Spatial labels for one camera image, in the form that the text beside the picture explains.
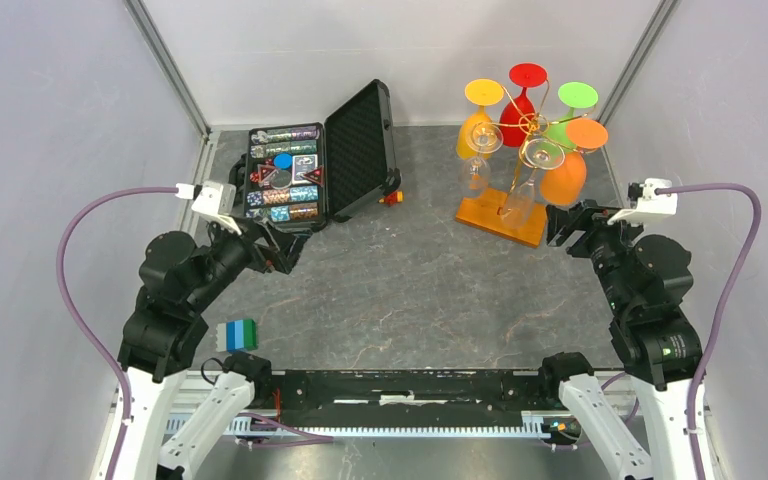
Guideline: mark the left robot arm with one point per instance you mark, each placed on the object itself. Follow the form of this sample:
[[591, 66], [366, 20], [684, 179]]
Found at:
[[180, 280]]

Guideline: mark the red all-in triangle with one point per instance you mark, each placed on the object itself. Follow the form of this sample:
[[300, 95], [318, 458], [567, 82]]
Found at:
[[315, 176], [265, 173]]

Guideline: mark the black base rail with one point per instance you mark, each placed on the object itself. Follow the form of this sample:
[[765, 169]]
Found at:
[[434, 398]]

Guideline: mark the playing card deck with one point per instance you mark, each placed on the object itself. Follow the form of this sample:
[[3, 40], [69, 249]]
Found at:
[[301, 166]]

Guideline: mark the blue green toy block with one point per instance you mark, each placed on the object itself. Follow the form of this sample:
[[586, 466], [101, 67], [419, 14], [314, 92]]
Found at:
[[240, 335]]

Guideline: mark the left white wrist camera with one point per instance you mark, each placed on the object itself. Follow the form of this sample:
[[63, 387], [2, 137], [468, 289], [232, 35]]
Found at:
[[212, 201]]

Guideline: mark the gold wire glass rack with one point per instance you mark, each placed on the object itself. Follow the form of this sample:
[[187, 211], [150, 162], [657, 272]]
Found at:
[[483, 212]]

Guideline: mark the orange wine glass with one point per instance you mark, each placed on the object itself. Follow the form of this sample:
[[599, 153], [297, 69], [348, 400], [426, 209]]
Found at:
[[563, 185]]

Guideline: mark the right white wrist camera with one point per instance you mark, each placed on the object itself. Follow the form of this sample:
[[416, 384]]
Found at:
[[647, 205]]

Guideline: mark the red yellow small toy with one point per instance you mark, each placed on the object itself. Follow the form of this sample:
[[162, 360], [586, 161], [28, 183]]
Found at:
[[393, 198]]

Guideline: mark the red wine glass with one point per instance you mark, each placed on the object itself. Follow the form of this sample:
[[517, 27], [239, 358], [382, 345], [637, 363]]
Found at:
[[519, 111]]

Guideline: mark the clear flute wine glass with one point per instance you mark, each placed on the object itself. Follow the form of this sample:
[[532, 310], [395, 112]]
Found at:
[[537, 154]]

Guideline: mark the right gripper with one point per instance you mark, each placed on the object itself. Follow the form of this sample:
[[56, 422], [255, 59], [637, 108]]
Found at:
[[586, 214]]

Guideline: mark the yellow wine glass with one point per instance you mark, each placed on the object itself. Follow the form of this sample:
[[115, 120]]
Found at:
[[482, 93]]

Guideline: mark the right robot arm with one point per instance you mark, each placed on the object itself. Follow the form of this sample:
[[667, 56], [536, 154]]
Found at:
[[644, 279]]

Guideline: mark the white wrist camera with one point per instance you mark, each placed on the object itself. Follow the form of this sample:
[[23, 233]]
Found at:
[[212, 201], [647, 205]]

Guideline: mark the clear round wine glass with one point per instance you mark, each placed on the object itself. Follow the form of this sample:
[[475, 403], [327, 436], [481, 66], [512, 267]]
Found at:
[[482, 140]]

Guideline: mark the green wine glass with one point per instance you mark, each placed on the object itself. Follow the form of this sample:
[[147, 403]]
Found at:
[[580, 99]]

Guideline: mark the blue round chip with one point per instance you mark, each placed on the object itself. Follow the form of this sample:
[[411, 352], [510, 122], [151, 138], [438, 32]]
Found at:
[[283, 161]]

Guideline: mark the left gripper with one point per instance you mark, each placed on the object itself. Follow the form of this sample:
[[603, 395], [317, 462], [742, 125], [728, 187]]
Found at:
[[282, 250]]

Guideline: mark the black poker chip case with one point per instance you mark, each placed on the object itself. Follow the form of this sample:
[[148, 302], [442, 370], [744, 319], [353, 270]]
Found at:
[[354, 145]]

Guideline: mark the clear dealer button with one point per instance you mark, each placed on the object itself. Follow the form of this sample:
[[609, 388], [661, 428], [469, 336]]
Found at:
[[280, 179]]

